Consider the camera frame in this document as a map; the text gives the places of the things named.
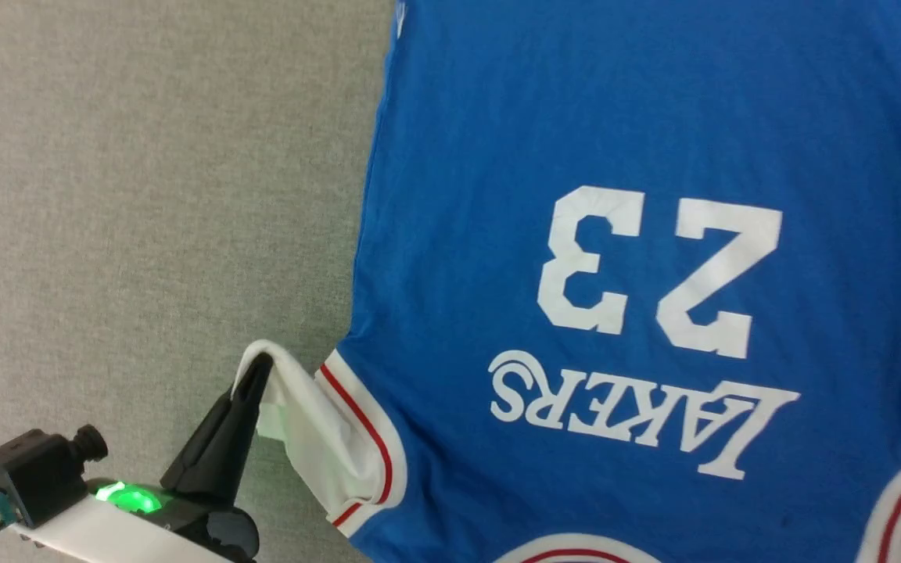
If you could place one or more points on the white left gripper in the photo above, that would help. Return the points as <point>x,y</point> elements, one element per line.
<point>153,524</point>

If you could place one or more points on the blue Lakers jersey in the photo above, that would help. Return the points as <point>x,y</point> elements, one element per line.
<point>638,274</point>

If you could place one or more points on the grey fabric sofa seat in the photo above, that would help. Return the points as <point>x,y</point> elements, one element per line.
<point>145,195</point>

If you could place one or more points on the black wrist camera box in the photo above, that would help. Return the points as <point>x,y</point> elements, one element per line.
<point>36,473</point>

